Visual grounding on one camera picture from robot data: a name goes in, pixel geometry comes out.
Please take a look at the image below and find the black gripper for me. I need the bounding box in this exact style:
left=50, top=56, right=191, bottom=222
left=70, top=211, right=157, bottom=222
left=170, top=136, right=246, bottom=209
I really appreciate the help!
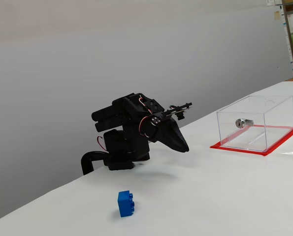
left=142, top=111, right=190, bottom=153

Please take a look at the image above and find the blue lego brick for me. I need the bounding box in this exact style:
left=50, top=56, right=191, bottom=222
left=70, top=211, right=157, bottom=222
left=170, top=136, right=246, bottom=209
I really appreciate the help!
left=117, top=190, right=136, bottom=218

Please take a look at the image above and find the transparent plastic box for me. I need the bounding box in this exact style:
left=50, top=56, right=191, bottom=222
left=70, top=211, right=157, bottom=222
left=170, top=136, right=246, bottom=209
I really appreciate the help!
left=216, top=95, right=293, bottom=152

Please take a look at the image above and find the red tape rectangle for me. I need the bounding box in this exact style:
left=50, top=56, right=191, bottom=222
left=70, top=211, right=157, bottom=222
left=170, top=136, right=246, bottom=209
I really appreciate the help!
left=209, top=125, right=293, bottom=157

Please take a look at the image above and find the silver cylinder lock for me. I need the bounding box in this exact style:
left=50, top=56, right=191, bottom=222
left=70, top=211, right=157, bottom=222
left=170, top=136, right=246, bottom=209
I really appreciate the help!
left=235, top=118, right=254, bottom=128

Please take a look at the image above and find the black table clamp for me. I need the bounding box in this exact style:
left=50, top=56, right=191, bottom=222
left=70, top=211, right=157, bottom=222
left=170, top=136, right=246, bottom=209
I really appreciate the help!
left=81, top=151, right=110, bottom=176

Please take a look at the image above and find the black gripper camera mount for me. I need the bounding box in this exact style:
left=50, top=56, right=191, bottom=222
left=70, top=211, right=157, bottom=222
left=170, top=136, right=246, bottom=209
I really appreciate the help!
left=164, top=102, right=193, bottom=121

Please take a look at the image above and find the red white servo wire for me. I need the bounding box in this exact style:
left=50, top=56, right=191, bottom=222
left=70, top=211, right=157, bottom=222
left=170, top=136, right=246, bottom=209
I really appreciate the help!
left=138, top=115, right=152, bottom=137
left=96, top=136, right=107, bottom=151

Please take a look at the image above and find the grey metal shelf frame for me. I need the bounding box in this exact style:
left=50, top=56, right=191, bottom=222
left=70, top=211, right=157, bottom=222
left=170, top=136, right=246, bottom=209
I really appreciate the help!
left=281, top=0, right=293, bottom=77

